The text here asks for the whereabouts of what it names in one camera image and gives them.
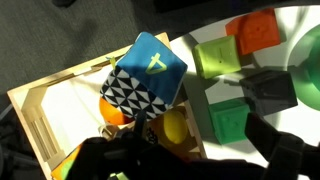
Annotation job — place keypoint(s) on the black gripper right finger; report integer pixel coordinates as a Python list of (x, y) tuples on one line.
[(288, 156)]

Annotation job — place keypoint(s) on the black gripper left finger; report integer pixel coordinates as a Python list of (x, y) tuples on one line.
[(138, 159)]

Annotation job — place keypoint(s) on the blue fabric dice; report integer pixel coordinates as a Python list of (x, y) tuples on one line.
[(147, 78)]

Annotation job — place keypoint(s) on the wooden tray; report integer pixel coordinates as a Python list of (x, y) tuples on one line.
[(59, 111)]

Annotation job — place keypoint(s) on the toy orange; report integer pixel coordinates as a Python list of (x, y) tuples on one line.
[(111, 114)]

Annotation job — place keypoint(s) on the yellow toy lemon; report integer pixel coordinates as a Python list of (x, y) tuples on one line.
[(174, 126)]

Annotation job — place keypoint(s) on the grey cube block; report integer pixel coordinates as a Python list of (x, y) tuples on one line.
[(269, 92)]

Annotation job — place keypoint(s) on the dark green cube block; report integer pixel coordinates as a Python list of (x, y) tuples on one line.
[(229, 120)]

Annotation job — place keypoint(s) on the green plastic bowl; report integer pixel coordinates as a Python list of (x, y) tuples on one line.
[(304, 66)]

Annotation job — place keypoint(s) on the lime green cube block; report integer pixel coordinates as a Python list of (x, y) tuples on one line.
[(216, 57)]

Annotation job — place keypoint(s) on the orange cube block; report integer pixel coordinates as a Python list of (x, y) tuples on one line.
[(254, 31)]

